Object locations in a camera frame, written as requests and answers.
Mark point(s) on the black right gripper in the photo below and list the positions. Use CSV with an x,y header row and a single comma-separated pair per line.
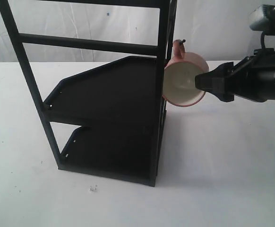
x,y
253,78

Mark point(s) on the pink mug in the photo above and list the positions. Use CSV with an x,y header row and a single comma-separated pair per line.
x,y
179,77

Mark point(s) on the black rack hook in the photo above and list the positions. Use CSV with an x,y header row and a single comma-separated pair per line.
x,y
181,42

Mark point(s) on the white backdrop cloth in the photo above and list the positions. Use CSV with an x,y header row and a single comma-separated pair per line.
x,y
214,29

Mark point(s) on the black metal shelf rack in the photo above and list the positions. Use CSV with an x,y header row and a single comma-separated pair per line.
x,y
107,121

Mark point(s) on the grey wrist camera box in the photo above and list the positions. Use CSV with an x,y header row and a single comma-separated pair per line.
x,y
263,19

